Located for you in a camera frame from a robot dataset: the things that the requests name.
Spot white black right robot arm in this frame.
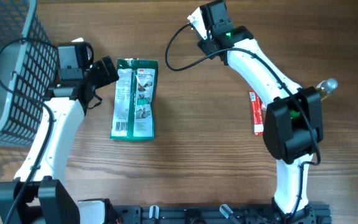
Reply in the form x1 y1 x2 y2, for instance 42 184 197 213
188 1 323 223

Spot green white glove package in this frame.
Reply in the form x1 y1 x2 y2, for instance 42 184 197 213
110 58 158 141

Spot red stick sachet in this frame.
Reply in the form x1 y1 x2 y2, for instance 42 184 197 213
249 90 264 136

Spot grey plastic mesh basket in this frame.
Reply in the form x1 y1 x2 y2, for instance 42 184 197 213
0 0 58 147

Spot yellow oil bottle silver cap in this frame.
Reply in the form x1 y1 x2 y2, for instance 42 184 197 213
316 78 338 101

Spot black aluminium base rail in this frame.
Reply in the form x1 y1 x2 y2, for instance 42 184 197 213
110 203 332 224

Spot green lid glass jar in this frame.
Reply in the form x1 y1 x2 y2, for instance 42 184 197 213
290 110 300 119

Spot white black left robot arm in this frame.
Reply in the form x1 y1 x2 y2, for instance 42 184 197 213
0 41 119 223

